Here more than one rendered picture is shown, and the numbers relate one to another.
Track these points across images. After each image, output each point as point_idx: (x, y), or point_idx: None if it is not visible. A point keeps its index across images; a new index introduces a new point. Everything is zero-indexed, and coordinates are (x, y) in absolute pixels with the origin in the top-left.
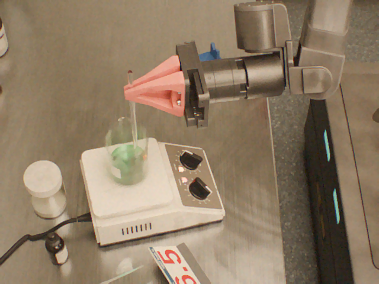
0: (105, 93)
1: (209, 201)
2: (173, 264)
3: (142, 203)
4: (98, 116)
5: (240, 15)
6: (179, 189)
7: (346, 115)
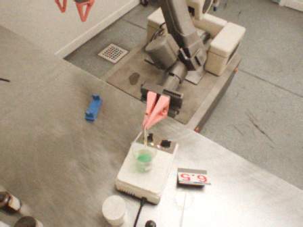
0: (74, 150)
1: (171, 144)
2: (190, 178)
3: (165, 168)
4: (85, 161)
5: (157, 51)
6: (162, 150)
7: (123, 91)
